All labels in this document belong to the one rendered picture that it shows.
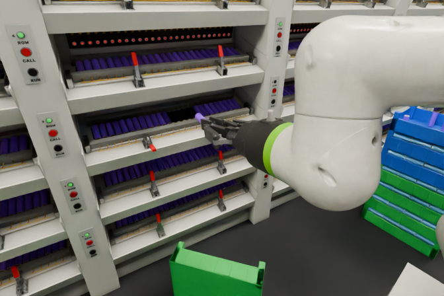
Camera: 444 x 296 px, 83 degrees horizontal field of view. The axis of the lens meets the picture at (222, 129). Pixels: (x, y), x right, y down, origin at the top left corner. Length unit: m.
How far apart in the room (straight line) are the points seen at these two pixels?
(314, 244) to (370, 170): 0.97
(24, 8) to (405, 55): 0.66
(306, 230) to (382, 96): 1.06
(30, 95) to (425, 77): 0.71
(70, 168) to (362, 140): 0.70
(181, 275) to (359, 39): 0.86
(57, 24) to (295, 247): 1.14
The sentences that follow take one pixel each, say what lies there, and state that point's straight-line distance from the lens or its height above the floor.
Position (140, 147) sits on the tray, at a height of 0.54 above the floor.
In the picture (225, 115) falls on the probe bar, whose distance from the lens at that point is 0.93.
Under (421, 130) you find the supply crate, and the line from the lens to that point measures 1.21.
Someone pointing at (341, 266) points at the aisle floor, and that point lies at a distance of 1.24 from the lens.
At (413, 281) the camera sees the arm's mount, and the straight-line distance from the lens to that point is 0.84.
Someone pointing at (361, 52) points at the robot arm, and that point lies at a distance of 0.30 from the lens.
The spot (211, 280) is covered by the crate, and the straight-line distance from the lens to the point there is 0.93.
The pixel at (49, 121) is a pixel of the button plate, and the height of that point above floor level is 0.69.
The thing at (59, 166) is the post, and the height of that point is 0.56.
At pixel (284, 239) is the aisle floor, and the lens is 1.26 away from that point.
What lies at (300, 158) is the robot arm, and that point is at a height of 0.77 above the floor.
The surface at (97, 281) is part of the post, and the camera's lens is 1.10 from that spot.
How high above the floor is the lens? 0.94
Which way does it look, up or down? 26 degrees down
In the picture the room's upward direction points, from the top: straight up
